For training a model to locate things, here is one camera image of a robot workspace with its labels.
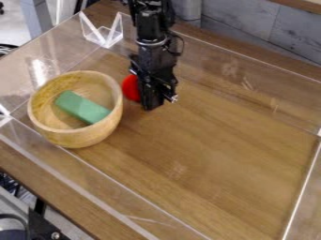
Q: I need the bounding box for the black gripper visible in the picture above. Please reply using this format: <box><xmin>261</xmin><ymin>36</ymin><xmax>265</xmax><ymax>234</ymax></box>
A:
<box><xmin>130</xmin><ymin>38</ymin><xmax>180</xmax><ymax>111</ymax></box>

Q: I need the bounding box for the red plush fruit green stem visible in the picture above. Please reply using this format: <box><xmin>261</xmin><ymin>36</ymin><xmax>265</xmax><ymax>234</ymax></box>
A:
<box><xmin>122</xmin><ymin>74</ymin><xmax>141</xmax><ymax>102</ymax></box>

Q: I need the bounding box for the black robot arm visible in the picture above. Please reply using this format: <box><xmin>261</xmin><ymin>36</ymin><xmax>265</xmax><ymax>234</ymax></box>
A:
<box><xmin>129</xmin><ymin>0</ymin><xmax>185</xmax><ymax>111</ymax></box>

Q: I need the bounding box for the green rectangular block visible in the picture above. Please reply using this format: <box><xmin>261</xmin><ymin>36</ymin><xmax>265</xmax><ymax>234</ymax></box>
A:
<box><xmin>54</xmin><ymin>90</ymin><xmax>112</xmax><ymax>125</ymax></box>

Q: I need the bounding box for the light wooden bowl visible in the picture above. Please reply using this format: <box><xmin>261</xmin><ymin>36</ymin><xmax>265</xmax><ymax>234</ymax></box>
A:
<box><xmin>29</xmin><ymin>70</ymin><xmax>124</xmax><ymax>148</ymax></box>

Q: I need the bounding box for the clear acrylic tray enclosure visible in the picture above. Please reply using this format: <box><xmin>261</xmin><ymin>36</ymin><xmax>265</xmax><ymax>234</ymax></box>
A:
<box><xmin>0</xmin><ymin>19</ymin><xmax>321</xmax><ymax>240</ymax></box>

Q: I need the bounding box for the black table leg bracket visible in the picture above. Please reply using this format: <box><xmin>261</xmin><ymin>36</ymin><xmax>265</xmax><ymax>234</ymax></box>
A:
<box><xmin>29</xmin><ymin>199</ymin><xmax>71</xmax><ymax>240</ymax></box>

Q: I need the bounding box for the black cable on floor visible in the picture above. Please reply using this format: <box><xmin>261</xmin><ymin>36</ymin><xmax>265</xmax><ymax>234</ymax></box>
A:
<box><xmin>0</xmin><ymin>214</ymin><xmax>31</xmax><ymax>240</ymax></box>

